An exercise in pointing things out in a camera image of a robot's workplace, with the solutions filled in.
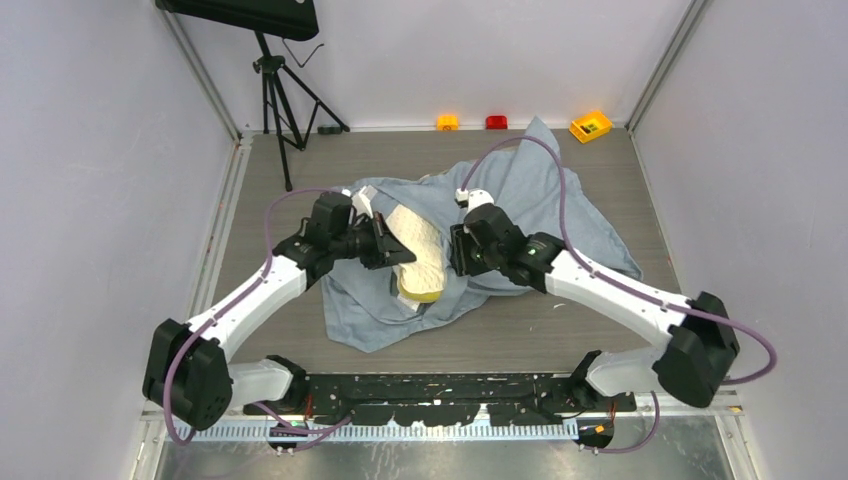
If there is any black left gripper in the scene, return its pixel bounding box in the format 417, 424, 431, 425
331, 211, 414, 270

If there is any cream pillow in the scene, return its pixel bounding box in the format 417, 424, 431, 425
387, 205, 447, 310

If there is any blue pillowcase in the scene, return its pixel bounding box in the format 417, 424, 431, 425
321, 119, 643, 353

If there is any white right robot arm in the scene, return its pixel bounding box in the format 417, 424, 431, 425
450, 203, 740, 411

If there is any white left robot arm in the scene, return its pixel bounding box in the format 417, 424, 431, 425
142, 191, 416, 431

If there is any red toy block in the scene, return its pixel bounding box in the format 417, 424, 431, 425
485, 115, 509, 130

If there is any orange toy block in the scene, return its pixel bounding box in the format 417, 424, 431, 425
436, 114, 460, 131

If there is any small black block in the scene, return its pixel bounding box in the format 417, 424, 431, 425
317, 124, 344, 135

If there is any yellow plastic bin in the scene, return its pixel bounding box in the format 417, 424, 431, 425
569, 110, 614, 144

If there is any black tripod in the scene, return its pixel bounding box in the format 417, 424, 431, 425
252, 31, 351, 192

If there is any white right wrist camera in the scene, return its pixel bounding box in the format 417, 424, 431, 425
454, 188, 494, 212

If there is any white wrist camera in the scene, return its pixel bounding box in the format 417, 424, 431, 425
341, 185, 377, 218
454, 188, 494, 212

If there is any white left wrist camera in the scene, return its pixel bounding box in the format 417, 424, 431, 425
341, 185, 377, 218

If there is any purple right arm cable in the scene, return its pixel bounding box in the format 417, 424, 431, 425
457, 135, 778, 455

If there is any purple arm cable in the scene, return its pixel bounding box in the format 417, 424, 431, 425
457, 135, 778, 455
162, 188, 356, 452

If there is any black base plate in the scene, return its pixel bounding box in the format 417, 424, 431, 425
265, 373, 636, 427

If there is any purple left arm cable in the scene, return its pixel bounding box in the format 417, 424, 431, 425
162, 188, 356, 452

